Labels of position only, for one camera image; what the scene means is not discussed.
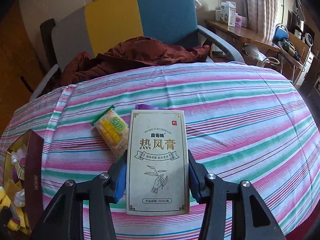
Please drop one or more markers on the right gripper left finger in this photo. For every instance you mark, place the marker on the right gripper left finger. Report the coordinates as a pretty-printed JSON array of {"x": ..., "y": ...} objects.
[{"x": 63, "y": 217}]

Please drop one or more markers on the yellow knitted hat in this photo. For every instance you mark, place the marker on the yellow knitted hat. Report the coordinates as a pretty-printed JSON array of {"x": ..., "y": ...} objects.
[{"x": 12, "y": 217}]

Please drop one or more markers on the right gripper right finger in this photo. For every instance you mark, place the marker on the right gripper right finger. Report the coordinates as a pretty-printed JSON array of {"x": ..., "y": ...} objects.
[{"x": 251, "y": 218}]

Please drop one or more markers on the dark red jacket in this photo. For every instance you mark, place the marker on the dark red jacket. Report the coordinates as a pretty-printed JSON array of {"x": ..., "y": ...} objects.
[{"x": 132, "y": 54}]

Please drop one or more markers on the purple plastic cup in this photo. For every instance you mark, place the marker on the purple plastic cup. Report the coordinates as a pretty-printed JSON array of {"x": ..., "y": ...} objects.
[{"x": 147, "y": 107}]

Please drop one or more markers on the blue folding chair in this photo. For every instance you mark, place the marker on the blue folding chair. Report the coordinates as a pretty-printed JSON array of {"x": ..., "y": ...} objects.
[{"x": 288, "y": 53}]

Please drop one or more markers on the white carton on desk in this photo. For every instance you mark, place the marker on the white carton on desk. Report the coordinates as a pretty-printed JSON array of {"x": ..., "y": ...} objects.
[{"x": 227, "y": 13}]

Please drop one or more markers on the striped bed sheet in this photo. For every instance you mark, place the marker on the striped bed sheet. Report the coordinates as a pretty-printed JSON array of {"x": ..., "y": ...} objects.
[{"x": 242, "y": 122}]

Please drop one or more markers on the white plastic bag ball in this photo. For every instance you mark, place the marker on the white plastic bag ball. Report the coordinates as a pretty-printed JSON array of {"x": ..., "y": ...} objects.
[{"x": 19, "y": 198}]

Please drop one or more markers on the white ointment box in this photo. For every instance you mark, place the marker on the white ointment box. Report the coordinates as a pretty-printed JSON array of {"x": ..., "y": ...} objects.
[{"x": 157, "y": 182}]

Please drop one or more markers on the pink curtain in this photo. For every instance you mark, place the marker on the pink curtain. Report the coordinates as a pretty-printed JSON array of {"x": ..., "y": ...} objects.
[{"x": 262, "y": 16}]

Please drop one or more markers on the purple box on desk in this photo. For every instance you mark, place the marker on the purple box on desk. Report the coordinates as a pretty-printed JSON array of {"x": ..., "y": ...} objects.
[{"x": 240, "y": 21}]

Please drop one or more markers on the cracker snack packet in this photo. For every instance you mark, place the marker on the cracker snack packet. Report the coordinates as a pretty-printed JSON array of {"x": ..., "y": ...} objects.
[{"x": 114, "y": 130}]

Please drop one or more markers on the grey yellow blue armchair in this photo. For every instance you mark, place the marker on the grey yellow blue armchair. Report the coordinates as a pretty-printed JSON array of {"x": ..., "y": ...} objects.
[{"x": 100, "y": 25}]

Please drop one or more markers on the wooden desk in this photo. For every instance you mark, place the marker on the wooden desk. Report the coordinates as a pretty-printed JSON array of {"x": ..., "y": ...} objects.
[{"x": 241, "y": 36}]

